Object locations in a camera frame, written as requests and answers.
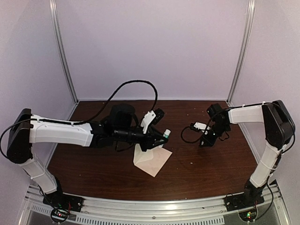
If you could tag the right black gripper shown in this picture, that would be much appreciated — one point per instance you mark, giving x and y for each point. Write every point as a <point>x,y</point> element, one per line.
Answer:
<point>210,142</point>

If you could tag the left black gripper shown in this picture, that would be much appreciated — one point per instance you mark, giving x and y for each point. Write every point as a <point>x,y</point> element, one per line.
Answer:
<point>150,138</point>

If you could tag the green white glue stick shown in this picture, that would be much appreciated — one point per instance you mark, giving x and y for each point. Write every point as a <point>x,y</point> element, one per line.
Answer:
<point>167,133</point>

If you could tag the beige envelope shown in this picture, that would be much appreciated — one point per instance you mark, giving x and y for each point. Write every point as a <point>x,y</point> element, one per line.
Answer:
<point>152,160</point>

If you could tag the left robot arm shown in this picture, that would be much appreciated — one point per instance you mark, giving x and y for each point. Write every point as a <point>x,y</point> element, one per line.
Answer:
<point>29,129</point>

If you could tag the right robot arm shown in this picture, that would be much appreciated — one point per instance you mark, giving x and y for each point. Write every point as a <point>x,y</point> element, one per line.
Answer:
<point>278,126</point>

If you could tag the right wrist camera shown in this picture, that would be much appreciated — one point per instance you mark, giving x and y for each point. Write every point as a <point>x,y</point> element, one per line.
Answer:
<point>199,127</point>

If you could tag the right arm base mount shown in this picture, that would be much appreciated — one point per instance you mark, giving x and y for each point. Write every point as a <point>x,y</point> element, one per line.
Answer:
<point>249,198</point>

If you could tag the aluminium front rail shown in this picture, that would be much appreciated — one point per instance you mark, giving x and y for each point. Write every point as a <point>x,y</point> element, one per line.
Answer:
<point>204,211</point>

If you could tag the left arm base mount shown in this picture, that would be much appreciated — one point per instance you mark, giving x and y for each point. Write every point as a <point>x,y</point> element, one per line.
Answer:
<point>62,201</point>

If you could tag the right aluminium frame post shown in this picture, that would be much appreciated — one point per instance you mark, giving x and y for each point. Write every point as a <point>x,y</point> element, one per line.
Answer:
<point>243,49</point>

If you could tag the aluminium frame post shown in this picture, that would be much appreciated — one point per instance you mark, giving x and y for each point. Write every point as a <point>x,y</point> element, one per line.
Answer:
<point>243,49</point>
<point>61,50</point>

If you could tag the left aluminium frame post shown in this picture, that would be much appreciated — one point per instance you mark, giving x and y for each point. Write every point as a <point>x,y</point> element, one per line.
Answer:
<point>61,50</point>

